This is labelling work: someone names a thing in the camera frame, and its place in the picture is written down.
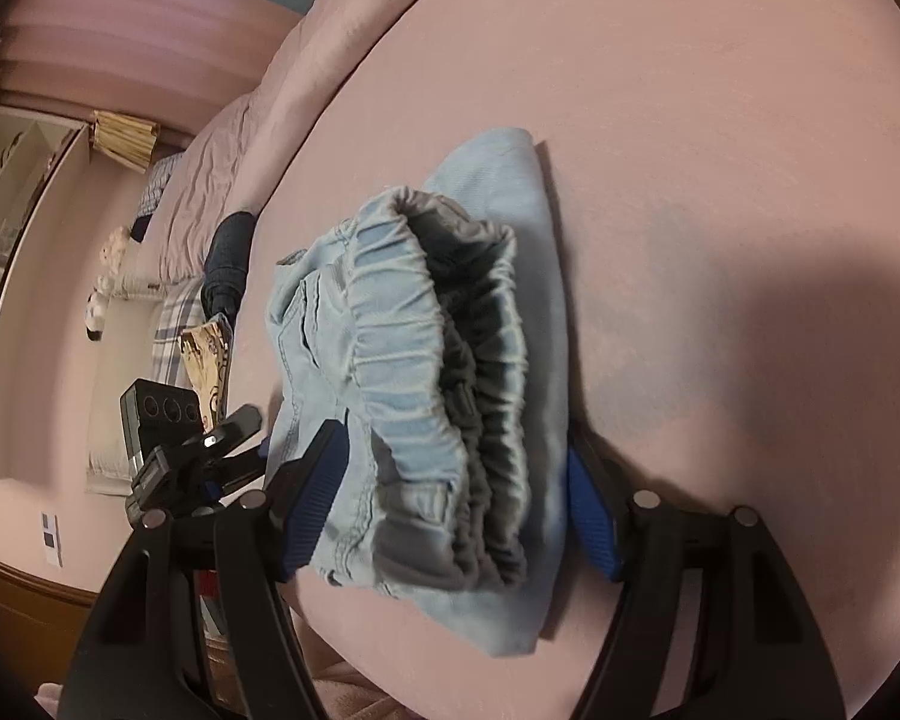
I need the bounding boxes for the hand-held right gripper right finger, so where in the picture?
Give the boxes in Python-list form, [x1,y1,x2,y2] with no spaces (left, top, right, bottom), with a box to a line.
[566,424,848,720]

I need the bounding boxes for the cream cartoon printed cloth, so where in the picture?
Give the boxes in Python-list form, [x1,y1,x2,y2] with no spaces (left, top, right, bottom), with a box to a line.
[178,319,235,430]

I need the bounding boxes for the white wall shelf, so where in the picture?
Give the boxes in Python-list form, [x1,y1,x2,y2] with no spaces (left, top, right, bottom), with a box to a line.
[0,105,92,482]

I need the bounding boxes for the pink bed sheet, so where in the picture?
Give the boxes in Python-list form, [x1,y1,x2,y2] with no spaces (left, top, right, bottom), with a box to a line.
[225,0,900,720]

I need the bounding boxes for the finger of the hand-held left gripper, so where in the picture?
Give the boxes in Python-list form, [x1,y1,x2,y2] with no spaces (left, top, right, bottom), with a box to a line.
[187,403,271,497]

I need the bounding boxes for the brown wooden furniture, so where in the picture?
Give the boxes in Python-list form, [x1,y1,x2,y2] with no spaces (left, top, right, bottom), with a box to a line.
[0,546,100,691]

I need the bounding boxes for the light blue denim pants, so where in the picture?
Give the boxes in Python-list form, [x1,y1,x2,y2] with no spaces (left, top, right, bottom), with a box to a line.
[264,127,572,658]

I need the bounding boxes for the folded dark jeans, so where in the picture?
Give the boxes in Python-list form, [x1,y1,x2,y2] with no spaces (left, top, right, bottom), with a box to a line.
[201,211,257,317]

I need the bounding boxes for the white wall switch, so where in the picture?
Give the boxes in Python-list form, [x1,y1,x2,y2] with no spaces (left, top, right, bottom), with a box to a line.
[40,511,65,568]

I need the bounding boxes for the pink curtain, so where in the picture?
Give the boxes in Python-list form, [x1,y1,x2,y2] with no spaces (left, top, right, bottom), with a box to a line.
[0,0,310,115]

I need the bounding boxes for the grey checked cloth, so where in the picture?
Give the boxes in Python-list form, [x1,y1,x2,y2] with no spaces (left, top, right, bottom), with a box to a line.
[139,154,187,220]

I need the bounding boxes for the white plush toy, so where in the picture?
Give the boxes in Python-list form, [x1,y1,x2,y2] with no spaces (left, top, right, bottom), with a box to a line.
[84,225,137,343]

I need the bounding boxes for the pink duvet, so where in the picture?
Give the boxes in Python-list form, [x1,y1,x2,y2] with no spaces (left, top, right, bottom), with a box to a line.
[157,0,490,287]

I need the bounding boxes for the plaid pillow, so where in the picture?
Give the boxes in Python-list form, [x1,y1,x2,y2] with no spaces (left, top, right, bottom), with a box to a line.
[153,277,208,391]

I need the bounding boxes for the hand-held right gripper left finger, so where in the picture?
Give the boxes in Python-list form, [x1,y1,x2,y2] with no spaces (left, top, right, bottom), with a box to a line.
[56,420,350,720]

